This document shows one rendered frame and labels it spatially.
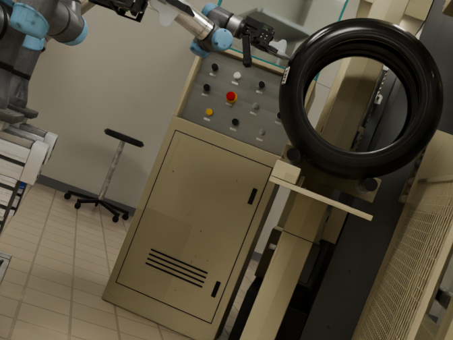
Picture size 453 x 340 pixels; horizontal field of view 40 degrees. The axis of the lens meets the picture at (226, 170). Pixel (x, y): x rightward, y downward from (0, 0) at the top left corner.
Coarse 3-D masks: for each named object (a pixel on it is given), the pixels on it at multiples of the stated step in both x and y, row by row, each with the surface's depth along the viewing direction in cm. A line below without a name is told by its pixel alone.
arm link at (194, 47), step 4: (192, 40) 225; (196, 40) 224; (200, 40) 221; (192, 44) 225; (196, 44) 223; (200, 44) 222; (192, 48) 224; (196, 48) 223; (200, 48) 223; (204, 48) 221; (192, 52) 228; (196, 52) 225; (200, 52) 223; (204, 52) 224; (208, 52) 226; (200, 56) 228; (204, 56) 225
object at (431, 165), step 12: (444, 132) 235; (432, 144) 235; (444, 144) 234; (420, 156) 254; (432, 156) 235; (444, 156) 234; (420, 168) 235; (432, 168) 235; (444, 168) 234; (408, 180) 253; (408, 192) 251; (420, 192) 235; (444, 192) 234; (444, 204) 233
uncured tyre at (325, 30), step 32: (320, 32) 214; (352, 32) 210; (384, 32) 208; (288, 64) 216; (320, 64) 237; (384, 64) 235; (416, 64) 206; (288, 96) 213; (416, 96) 232; (288, 128) 215; (416, 128) 205; (320, 160) 212; (352, 160) 208; (384, 160) 207
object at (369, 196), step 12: (288, 144) 247; (300, 168) 246; (312, 168) 245; (324, 180) 244; (336, 180) 244; (348, 180) 243; (360, 180) 242; (348, 192) 243; (360, 192) 242; (372, 192) 242
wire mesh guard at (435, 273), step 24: (432, 192) 203; (432, 216) 188; (408, 240) 212; (384, 264) 243; (384, 288) 221; (408, 288) 182; (432, 288) 156; (384, 312) 203; (384, 336) 188; (408, 336) 156
